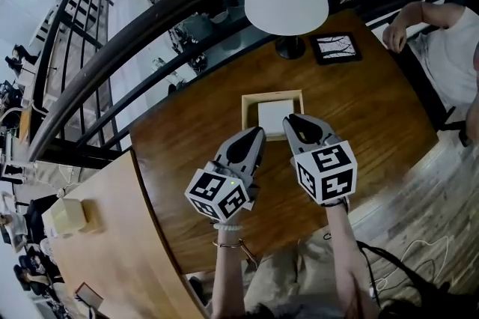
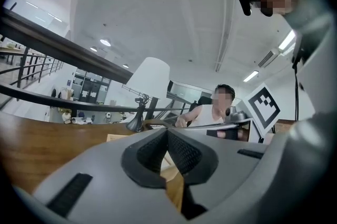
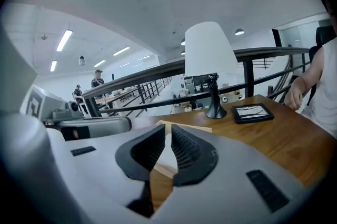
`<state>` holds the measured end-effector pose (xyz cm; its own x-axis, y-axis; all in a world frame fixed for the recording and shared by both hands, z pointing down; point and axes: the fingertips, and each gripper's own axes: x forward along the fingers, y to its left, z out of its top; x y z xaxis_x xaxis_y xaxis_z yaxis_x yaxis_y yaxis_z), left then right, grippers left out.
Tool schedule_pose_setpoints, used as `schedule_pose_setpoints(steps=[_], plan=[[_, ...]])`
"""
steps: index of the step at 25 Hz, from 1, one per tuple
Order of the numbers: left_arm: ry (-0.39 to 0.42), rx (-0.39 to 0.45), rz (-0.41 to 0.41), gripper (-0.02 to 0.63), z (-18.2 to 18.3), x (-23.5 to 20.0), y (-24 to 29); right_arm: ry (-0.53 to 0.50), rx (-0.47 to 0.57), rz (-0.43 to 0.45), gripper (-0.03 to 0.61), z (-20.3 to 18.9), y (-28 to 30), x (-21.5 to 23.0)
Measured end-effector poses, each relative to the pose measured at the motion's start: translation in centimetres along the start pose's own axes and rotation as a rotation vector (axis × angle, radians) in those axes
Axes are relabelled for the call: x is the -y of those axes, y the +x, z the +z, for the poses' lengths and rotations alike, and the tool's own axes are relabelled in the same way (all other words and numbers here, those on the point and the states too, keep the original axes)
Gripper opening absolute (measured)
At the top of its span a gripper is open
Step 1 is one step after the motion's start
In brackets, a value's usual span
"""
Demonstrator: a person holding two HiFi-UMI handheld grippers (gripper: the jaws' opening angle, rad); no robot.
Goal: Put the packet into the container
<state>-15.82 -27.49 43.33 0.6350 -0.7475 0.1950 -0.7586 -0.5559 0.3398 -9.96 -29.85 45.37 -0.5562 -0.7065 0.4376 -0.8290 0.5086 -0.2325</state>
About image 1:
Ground black metal railing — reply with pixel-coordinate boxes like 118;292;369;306
28;0;479;162

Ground person's beige trousers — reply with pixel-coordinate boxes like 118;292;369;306
242;230;361;312

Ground gold bangle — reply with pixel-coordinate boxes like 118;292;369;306
212;238;245;250

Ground beige box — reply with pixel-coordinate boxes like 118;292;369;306
49;197;84;237

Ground white square box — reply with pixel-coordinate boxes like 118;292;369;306
257;100;295;136

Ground white floor cable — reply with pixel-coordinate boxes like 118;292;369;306
373;234;451;297

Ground black chair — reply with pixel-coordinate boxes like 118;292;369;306
388;47;473;147

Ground black wristband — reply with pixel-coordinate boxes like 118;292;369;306
321;197;350;209

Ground white coil wristband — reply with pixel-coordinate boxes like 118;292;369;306
213;221;244;233

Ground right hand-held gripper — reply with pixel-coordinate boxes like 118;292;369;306
282;114;359;207

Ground person's right forearm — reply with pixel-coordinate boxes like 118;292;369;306
323;203;379;319

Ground light wooden box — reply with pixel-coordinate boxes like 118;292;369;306
240;88;306;142

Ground person's left forearm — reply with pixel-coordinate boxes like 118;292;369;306
210;222;260;319

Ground small framed card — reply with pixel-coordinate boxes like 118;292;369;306
74;282;104;312

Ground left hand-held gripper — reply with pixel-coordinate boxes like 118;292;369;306
184;126;268;222

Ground black picture frame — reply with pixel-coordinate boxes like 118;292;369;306
309;31;364;67

